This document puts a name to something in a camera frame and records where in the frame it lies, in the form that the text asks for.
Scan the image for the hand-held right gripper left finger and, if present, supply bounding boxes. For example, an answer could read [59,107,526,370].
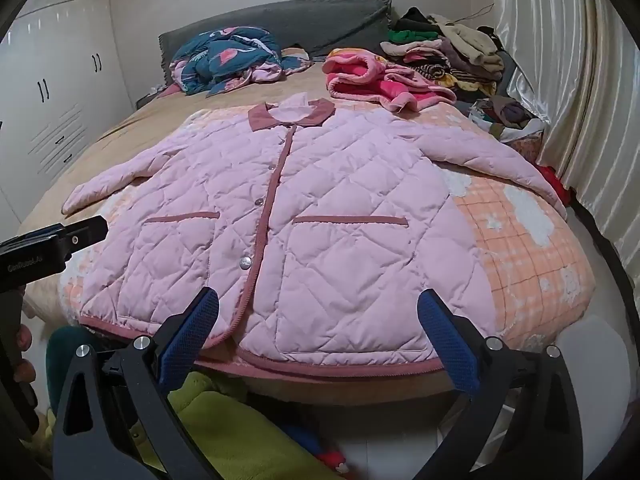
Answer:
[52,287,221,480]

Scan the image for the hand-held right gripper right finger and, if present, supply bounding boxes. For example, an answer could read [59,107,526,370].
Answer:
[417,288,583,480]

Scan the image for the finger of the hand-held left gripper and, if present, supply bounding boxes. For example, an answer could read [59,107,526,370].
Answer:
[0,216,109,262]

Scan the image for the pink quilted jacket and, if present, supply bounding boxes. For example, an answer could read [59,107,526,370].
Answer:
[61,91,571,382]

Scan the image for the bag of dark clothes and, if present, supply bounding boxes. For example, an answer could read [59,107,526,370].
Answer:
[470,95,546,143]

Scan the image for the pile of folded clothes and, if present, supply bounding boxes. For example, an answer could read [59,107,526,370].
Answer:
[380,6,506,103]

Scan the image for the person's left hand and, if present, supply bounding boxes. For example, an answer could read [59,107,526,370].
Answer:
[13,324,38,383]

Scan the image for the dark green cloth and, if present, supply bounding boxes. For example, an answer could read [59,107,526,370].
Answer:
[45,326,108,411]

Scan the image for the yellow-green fleece garment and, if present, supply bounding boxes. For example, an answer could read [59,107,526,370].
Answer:
[135,370,326,480]

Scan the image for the orange checkered blanket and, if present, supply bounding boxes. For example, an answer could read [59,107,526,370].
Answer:
[57,100,598,361]

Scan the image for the bed with tan sheet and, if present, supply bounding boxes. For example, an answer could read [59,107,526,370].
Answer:
[17,50,601,406]

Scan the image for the white wardrobe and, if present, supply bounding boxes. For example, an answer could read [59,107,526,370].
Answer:
[0,0,138,226]

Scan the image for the red plush slipper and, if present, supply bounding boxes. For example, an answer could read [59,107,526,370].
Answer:
[315,437,352,476]

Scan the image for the red cloth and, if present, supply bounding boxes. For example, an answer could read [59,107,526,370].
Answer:
[537,162,573,206]

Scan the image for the teal flamingo print quilt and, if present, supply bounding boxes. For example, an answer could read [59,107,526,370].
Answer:
[169,27,315,98]

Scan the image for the pink fleece robe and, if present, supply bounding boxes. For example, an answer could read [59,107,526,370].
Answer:
[322,47,458,113]

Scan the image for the shiny cream curtain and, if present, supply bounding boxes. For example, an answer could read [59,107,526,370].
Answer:
[492,0,640,281]

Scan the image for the grey padded headboard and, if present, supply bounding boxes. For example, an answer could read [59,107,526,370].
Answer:
[158,0,393,83]

